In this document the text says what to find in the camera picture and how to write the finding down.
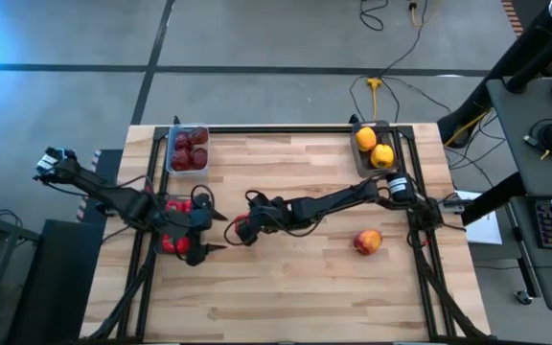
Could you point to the desk caster wheel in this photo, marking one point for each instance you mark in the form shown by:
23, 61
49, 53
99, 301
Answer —
523, 297

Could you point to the dark red apple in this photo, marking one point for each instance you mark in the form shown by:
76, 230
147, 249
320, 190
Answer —
182, 141
199, 158
199, 135
180, 160

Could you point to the white paper sheet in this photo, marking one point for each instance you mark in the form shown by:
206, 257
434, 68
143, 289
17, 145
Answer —
484, 232

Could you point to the black aluminium rig frame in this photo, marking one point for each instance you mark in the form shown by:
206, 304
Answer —
281, 129

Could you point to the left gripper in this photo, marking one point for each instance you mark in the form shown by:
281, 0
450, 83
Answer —
192, 225

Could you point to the red and yellow apple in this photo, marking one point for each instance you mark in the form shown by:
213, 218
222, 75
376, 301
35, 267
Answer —
367, 242

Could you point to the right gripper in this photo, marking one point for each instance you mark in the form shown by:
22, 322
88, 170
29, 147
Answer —
276, 213

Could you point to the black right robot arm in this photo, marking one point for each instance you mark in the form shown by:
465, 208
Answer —
333, 201

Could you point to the small red bell pepper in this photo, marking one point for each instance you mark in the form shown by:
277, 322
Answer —
241, 222

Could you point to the clear bin left edge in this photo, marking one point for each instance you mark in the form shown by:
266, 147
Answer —
158, 248

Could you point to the dark side table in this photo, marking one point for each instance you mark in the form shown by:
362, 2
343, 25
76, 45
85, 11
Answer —
3, 227

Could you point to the orange striped floor strip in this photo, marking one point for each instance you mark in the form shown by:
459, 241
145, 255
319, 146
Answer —
512, 16

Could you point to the yellow bell pepper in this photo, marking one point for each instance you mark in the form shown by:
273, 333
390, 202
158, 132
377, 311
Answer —
365, 139
382, 155

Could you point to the grey desk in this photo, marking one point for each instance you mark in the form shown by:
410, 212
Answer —
506, 110

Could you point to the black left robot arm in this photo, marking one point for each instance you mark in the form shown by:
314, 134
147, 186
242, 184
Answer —
113, 198

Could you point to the dark grey plastic bin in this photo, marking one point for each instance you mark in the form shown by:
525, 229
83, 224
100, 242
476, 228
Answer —
362, 165

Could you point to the black angled stand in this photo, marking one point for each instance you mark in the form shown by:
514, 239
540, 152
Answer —
520, 52

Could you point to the clear plastic bin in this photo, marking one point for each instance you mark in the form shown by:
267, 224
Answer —
188, 170

